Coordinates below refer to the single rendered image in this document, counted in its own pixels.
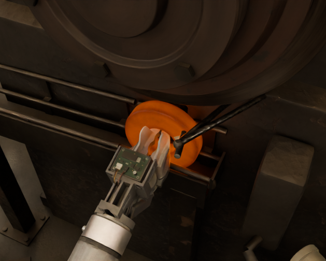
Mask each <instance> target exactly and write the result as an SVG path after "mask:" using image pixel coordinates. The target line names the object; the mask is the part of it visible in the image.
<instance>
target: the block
mask: <svg viewBox="0 0 326 261"><path fill-rule="evenodd" d="M314 156H315V149H314V147H313V146H311V145H309V144H306V143H303V142H300V141H297V140H294V139H290V138H287V137H284V136H281V135H274V136H273V137H272V138H270V140H269V142H268V145H267V147H266V150H265V153H264V155H263V158H262V161H261V164H260V167H259V169H258V172H257V176H256V179H255V182H254V185H253V189H252V192H251V195H250V199H249V202H248V206H247V209H246V213H245V216H244V219H243V223H242V226H241V229H240V232H239V233H240V237H241V238H242V239H243V240H246V241H249V240H250V239H251V238H252V237H253V236H255V235H259V236H261V237H262V239H263V242H262V243H261V244H260V245H259V246H260V247H263V248H265V249H268V250H270V251H274V250H276V249H277V248H278V246H279V244H280V242H281V239H282V237H283V235H284V233H285V231H286V229H287V227H288V225H289V223H290V220H291V218H292V216H293V214H294V212H295V210H296V208H297V206H298V203H299V201H300V199H301V197H302V195H303V193H304V191H305V189H306V186H307V182H308V178H309V174H310V170H311V167H312V164H313V160H314Z"/></svg>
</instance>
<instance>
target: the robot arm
mask: <svg viewBox="0 0 326 261"><path fill-rule="evenodd" d="M159 136H160V138H159V140H158V146H157V149H156V150H155V151H154V152H153V153H152V154H151V156H149V150H150V148H151V147H152V146H153V145H154V144H155V141H156V139H157V138H158V137H159ZM115 158H116V159H115ZM114 160H115V161H114ZM169 169H170V135H169V134H168V133H166V132H165V131H163V130H160V129H156V128H152V129H149V128H148V127H147V126H144V127H143V128H142V129H141V131H140V134H139V141H138V143H137V144H136V145H135V146H133V147H131V148H130V149H128V148H125V147H121V146H119V147H118V149H117V151H116V153H115V154H114V156H113V158H112V160H111V162H110V164H109V166H108V167H107V169H106V173H107V175H108V177H109V178H110V180H111V182H112V184H113V185H112V187H111V189H110V191H109V193H108V195H107V197H106V198H105V200H101V201H100V203H99V205H98V206H97V208H96V210H95V212H94V213H95V214H94V215H91V217H90V219H89V221H88V223H87V225H86V226H83V227H82V231H83V233H82V234H81V236H80V238H79V240H78V241H77V243H76V245H75V247H74V249H73V251H72V253H71V255H70V257H69V259H68V260H67V261H119V260H120V258H121V256H122V254H123V252H124V250H125V248H126V246H127V244H128V242H129V240H130V238H131V236H132V234H131V231H132V230H133V228H134V226H135V222H134V221H132V220H131V219H132V218H134V217H135V216H137V215H138V214H139V213H141V212H142V211H143V210H145V209H146V208H147V207H149V206H150V204H151V201H152V198H153V196H154V193H153V192H154V191H155V190H156V189H157V187H160V188H161V187H162V184H163V182H164V181H165V179H166V178H167V176H168V173H169Z"/></svg>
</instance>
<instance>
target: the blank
mask: <svg viewBox="0 0 326 261"><path fill-rule="evenodd" d="M195 125H196V122H195V121H194V120H193V119H192V118H191V117H190V116H189V115H188V114H187V113H186V112H184V111H183V110H182V109H180V108H178V107H177V106H175V105H172V104H170V103H167V102H164V101H158V100H150V101H146V102H143V103H141V104H139V105H138V106H136V107H135V108H134V110H133V111H132V113H131V114H130V115H129V117H128V118H127V120H126V123H125V133H126V136H127V139H128V141H129V143H130V144H131V146H132V147H133V146H135V145H136V144H137V143H138V141H139V134H140V131H141V129H142V128H143V127H144V126H147V127H148V128H149V129H152V128H156V129H160V130H163V131H165V132H166V133H168V134H169V135H170V136H171V137H172V138H173V140H176V139H179V137H180V134H181V131H186V132H188V131H189V130H190V129H191V128H193V127H194V126H195ZM158 140H159V138H157V139H156V141H155V144H154V145H153V146H152V147H151V148H150V150H149V154H150V155H151V154H152V153H153V152H154V151H155V150H156V149H157V146H158ZM202 144H203V138H202V135H200V136H198V137H197V138H195V139H193V140H191V141H189V142H188V143H186V144H184V146H183V150H182V154H181V157H180V158H179V159H177V158H175V157H174V154H175V151H176V148H174V146H173V143H170V162H171V163H174V164H177V165H179V166H182V167H185V168H186V167H188V166H190V165H191V164H193V163H194V161H195V160H196V158H197V156H198V154H199V152H200V150H201V148H202Z"/></svg>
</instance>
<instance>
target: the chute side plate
mask: <svg viewBox="0 0 326 261"><path fill-rule="evenodd" d="M0 136H3V137H6V138H9V139H12V140H15V141H17V142H20V143H23V144H26V145H29V146H32V147H35V148H38V149H41V150H44V151H47V152H50V153H52V154H55V155H58V156H61V157H64V158H67V159H70V160H72V161H76V162H79V163H82V164H85V165H87V166H90V167H93V168H96V169H99V170H102V171H105V172H106V169H107V167H108V166H109V164H110V162H111V160H112V158H113V156H114V154H115V153H116V151H117V150H115V149H112V148H109V147H105V146H102V145H100V144H97V143H94V142H90V141H87V140H84V139H81V138H78V137H75V136H72V135H68V134H65V133H62V132H58V131H56V130H53V129H50V128H46V127H43V126H40V125H37V124H34V123H31V122H27V121H24V120H21V119H18V118H15V117H11V116H9V115H6V114H3V113H0ZM207 187H208V184H207V183H205V182H202V181H199V180H196V179H194V178H190V177H188V176H186V175H183V174H181V173H178V172H175V171H172V170H169V173H168V176H167V178H166V179H165V181H164V182H163V184H162V187H161V188H160V187H157V189H156V191H158V192H160V193H163V194H165V195H168V196H170V189H174V190H177V191H180V192H182V193H185V194H187V195H190V196H192V197H195V198H197V207H199V208H201V209H204V208H205V200H206V194H207Z"/></svg>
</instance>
